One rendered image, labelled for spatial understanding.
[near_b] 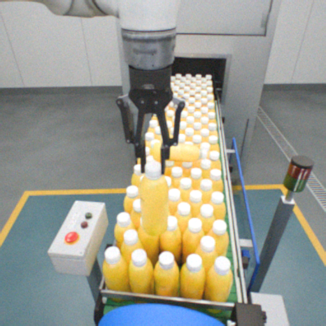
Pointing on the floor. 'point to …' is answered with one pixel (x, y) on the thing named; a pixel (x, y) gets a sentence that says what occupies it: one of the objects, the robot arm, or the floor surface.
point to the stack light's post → (272, 240)
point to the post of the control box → (95, 279)
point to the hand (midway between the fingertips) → (153, 158)
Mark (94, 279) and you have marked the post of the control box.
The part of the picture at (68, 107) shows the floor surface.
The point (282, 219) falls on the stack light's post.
